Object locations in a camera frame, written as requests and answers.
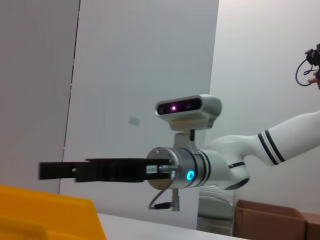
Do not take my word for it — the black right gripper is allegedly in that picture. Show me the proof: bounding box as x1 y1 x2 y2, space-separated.
38 157 171 184

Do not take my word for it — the bare operator hand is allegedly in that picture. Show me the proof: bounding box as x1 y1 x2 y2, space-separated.
307 70 320 90

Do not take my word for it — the yellow plastic bin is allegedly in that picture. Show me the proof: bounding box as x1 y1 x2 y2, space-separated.
0 184 107 240

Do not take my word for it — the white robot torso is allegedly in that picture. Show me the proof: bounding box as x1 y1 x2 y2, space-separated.
196 184 236 236

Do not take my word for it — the brown cardboard box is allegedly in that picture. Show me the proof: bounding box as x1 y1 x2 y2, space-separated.
233 199 309 240
301 211 320 240

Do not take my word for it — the thin right gripper cable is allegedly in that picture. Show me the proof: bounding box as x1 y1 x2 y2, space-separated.
148 184 174 211

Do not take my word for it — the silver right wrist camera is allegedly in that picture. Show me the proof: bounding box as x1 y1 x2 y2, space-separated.
154 94 223 153

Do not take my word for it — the black handheld device with cable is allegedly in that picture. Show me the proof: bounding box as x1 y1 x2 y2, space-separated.
295 43 320 87

